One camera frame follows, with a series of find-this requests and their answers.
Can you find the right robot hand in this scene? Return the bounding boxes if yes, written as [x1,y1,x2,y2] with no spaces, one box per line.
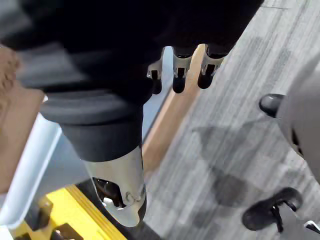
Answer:
[0,0,266,228]

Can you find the brown cardboard box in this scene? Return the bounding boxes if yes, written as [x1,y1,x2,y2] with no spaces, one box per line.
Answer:
[0,46,46,195]

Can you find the translucent white plastic bin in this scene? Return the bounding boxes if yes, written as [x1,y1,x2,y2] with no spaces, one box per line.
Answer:
[0,112,63,230]

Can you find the black plastic housing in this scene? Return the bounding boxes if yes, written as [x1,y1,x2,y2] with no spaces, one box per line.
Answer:
[51,222,85,240]
[24,199,54,231]

